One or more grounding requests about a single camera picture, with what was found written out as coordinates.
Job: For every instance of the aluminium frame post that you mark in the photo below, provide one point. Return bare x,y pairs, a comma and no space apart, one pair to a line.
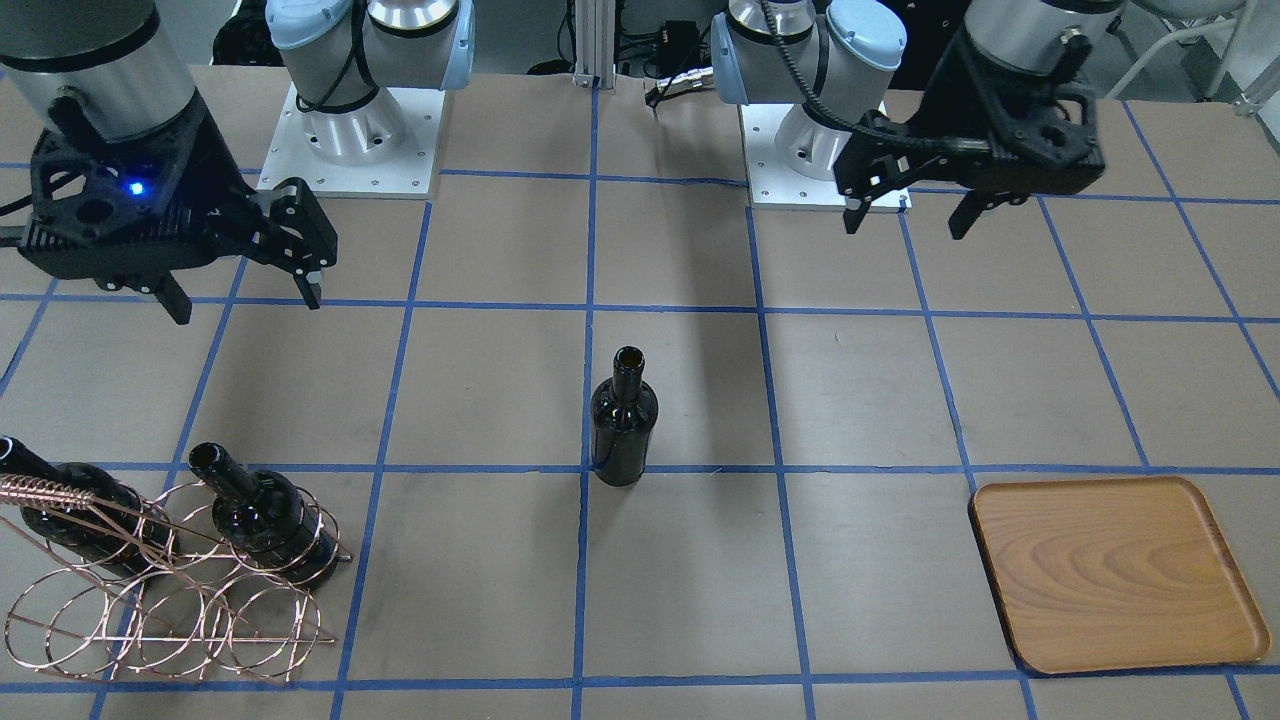
594,25

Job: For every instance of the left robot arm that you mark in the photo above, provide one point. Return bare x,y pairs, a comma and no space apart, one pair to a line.
837,62

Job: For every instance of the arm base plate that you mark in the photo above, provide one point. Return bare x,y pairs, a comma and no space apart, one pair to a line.
789,157
386,149

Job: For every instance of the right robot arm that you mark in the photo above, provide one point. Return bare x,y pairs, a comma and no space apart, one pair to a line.
115,57

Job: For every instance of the copper wire bottle basket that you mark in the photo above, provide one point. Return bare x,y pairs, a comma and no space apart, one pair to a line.
202,608

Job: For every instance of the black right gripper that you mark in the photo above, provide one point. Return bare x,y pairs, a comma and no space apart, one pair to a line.
215,170

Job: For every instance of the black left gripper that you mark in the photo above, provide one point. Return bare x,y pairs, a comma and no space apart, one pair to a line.
935,135

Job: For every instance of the wooden serving tray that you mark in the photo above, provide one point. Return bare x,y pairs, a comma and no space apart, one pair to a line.
1093,575

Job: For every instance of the dark wine bottle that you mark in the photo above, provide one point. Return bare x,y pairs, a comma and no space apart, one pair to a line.
85,510
265,517
624,410

